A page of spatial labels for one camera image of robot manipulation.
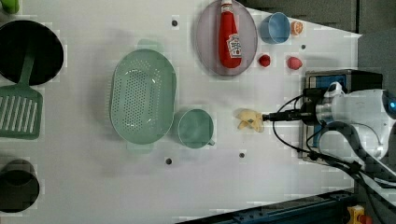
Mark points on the plush peeled banana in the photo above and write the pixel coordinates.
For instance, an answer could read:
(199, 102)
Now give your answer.
(250, 119)

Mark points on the silver toaster oven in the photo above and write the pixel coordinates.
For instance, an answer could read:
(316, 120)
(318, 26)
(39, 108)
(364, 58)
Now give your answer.
(358, 79)

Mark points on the black cylindrical pot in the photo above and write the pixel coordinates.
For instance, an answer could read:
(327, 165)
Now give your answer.
(19, 186)

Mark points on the red ketchup bottle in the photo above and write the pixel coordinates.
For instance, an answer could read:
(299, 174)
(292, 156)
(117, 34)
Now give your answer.
(230, 50)

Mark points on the green slotted spatula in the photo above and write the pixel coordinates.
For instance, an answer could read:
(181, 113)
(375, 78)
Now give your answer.
(21, 106)

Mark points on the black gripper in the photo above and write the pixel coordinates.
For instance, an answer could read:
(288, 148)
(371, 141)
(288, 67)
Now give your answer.
(308, 109)

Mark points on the pink fruit toy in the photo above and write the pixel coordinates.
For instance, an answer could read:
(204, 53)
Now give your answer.
(294, 63)

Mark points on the yellow red emergency button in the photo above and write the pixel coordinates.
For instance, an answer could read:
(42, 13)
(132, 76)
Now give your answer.
(358, 216)

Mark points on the green object at corner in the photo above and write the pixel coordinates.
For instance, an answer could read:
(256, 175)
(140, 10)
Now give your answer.
(10, 6)

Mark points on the green mug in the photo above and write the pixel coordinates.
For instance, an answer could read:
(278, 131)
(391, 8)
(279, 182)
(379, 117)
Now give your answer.
(195, 129)

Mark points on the red strawberry toy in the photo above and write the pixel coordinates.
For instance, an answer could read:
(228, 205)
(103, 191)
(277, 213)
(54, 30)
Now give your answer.
(265, 60)

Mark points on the orange half toy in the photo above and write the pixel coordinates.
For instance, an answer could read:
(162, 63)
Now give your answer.
(296, 27)

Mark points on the blue metal frame rail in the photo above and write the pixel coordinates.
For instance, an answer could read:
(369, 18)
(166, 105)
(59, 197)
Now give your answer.
(326, 208)

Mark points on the grey oval plate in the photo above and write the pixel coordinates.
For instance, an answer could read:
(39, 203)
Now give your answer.
(207, 38)

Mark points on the blue cup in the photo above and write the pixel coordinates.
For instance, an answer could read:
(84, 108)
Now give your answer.
(275, 29)

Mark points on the black round pan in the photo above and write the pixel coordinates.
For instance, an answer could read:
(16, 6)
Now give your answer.
(49, 55)

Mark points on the green perforated colander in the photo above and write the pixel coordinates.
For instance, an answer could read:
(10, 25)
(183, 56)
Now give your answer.
(143, 94)

